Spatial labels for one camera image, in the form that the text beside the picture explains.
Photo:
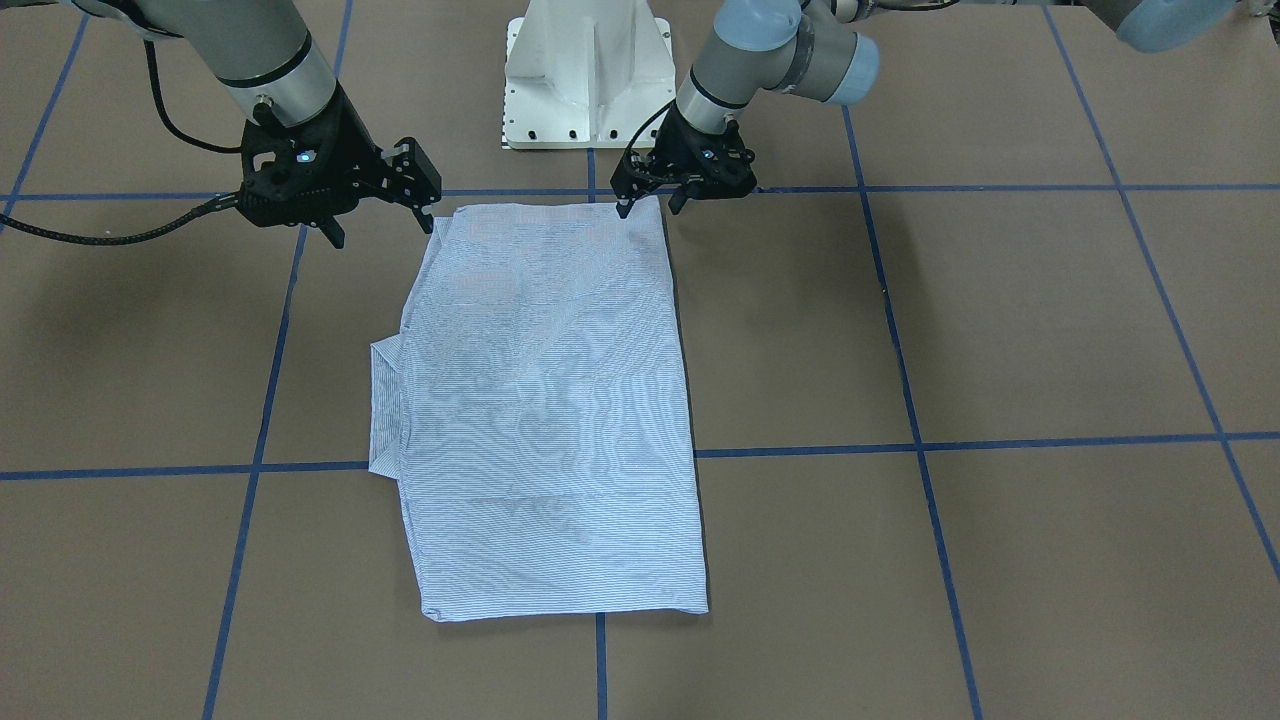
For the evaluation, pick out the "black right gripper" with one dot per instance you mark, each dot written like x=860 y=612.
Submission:
x=353 y=150

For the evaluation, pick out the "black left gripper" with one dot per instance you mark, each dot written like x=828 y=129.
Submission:
x=687 y=137

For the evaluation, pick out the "light blue striped shirt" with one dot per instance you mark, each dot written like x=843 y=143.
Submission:
x=533 y=411

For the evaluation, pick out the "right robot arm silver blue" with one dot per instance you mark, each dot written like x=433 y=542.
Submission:
x=253 y=48

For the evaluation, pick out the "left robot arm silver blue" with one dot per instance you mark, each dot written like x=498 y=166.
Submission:
x=799 y=48

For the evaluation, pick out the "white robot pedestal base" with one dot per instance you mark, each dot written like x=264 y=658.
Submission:
x=585 y=75

